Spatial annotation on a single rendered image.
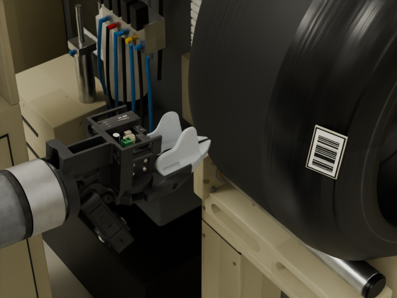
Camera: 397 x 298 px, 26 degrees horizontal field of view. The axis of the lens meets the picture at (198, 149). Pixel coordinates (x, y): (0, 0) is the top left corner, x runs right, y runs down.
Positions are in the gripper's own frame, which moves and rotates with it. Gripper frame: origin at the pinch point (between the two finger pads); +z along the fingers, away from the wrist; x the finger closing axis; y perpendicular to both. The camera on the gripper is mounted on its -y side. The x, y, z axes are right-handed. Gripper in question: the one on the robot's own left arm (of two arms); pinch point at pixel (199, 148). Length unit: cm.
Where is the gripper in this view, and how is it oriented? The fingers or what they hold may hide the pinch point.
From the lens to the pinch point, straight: 102.6
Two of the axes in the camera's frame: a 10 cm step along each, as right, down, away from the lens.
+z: 7.9, -3.0, 5.4
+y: 0.9, -8.0, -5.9
